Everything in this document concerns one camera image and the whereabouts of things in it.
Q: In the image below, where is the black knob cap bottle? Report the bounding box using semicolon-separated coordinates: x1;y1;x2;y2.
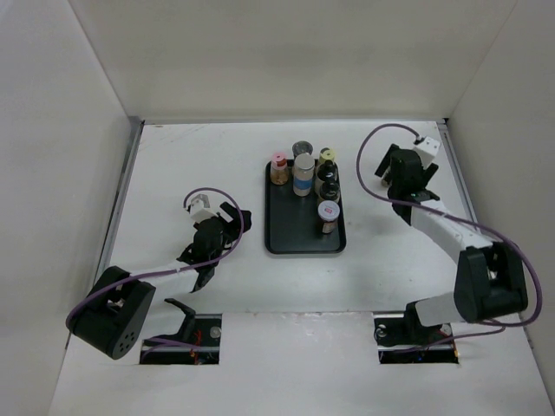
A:
318;180;341;203

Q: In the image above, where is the black cap spice bottle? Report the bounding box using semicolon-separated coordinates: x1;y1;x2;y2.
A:
317;160;337;182

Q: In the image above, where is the pink cap spice bottle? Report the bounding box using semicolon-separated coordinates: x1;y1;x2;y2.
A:
270;152;289;185

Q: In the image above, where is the silver lid blue label jar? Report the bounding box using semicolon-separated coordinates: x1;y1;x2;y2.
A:
292;153;315;197

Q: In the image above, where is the yellow cap spice bottle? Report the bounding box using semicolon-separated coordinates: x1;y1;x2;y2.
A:
318;147;336;164

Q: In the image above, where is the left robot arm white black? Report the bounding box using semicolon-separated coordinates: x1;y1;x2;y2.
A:
66;194;251;360

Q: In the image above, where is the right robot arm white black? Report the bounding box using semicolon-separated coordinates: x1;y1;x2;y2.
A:
375;145;528;343

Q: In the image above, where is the black plastic tray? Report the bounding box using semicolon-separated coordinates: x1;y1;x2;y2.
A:
264;163;347;255

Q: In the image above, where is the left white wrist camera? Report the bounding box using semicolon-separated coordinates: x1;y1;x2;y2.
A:
184;193;217;224

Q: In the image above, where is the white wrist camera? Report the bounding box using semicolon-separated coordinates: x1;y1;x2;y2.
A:
184;193;217;224
413;136;441;168

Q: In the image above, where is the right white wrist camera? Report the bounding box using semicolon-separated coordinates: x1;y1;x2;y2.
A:
413;136;441;168

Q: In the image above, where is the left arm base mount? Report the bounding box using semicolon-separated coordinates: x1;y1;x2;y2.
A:
139;298;223;366

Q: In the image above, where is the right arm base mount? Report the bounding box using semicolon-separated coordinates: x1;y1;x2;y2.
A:
374;308;459;364

